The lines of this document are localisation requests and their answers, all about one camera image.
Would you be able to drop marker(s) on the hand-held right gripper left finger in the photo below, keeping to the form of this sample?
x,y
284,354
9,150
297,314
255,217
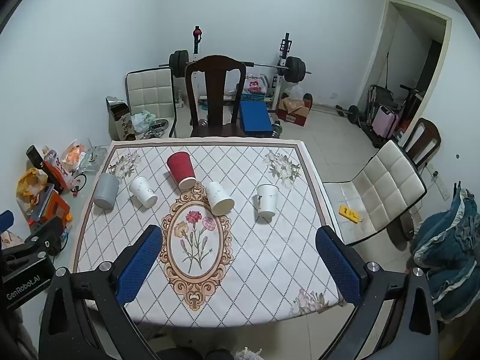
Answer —
x,y
139,262

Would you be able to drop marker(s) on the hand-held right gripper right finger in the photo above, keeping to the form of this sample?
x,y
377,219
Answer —
x,y
337,266

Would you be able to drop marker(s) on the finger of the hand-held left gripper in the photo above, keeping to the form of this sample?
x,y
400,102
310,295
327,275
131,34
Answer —
x,y
45,234
5,220

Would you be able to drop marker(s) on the white paper cup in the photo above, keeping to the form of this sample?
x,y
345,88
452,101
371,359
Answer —
x,y
142,191
218,197
267,200

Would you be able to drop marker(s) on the grey cup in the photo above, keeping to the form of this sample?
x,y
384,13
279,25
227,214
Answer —
x,y
106,191

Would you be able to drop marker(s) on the red paper cup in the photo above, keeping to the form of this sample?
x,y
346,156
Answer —
x,y
180,168

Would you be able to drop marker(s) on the orange box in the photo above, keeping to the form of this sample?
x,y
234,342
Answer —
x,y
52,210

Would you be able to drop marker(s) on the yellow plastic bag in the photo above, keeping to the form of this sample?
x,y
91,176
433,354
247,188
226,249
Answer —
x,y
30,185

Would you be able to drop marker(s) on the yellow flat object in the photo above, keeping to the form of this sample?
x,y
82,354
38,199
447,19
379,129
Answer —
x,y
348,213

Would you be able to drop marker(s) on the red packet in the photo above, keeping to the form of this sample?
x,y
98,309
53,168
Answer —
x,y
56,172

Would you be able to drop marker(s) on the floral printed tablecloth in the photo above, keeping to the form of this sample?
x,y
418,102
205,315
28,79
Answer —
x,y
270,255

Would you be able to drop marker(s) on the orange snack packet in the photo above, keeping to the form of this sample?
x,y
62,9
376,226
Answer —
x,y
73,155

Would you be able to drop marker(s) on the clear plastic container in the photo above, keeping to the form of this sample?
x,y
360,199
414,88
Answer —
x,y
93,155

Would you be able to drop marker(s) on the white padded chair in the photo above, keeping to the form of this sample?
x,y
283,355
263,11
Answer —
x,y
382,183
150,90

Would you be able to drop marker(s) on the teal blanket pile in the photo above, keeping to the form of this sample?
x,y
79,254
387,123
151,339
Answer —
x,y
453,243

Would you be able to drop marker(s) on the brown carton box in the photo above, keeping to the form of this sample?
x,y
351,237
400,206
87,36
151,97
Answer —
x,y
120,120

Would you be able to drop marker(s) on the metal bowl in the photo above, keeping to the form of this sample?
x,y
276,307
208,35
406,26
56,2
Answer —
x,y
159,125

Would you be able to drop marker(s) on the pale green plastic bag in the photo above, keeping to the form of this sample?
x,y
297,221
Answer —
x,y
142,120

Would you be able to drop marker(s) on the pink suitcase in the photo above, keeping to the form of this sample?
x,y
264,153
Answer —
x,y
385,122

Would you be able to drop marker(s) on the black floor dumbbell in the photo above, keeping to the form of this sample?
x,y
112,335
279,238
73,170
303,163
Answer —
x,y
352,114

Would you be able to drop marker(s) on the open cardboard box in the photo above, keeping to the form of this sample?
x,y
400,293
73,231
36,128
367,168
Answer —
x,y
296,112

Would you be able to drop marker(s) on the dark wooden chair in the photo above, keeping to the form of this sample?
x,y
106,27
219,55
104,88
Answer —
x,y
431,135
214,75

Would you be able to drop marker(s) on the blue box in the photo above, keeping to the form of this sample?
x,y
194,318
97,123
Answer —
x,y
255,118

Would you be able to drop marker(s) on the black folding cart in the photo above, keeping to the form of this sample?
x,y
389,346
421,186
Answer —
x,y
380,95

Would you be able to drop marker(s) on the clear plastic bag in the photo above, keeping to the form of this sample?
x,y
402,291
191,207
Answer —
x,y
297,92

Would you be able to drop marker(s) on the red and white plastic bag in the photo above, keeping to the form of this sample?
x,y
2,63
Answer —
x,y
255,84

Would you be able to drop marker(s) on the black barbell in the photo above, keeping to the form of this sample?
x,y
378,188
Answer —
x,y
296,68

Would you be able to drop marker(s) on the white weight rack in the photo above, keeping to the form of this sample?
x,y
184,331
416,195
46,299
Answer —
x,y
285,50

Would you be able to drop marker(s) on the white door frame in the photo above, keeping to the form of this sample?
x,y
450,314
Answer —
x,y
384,26

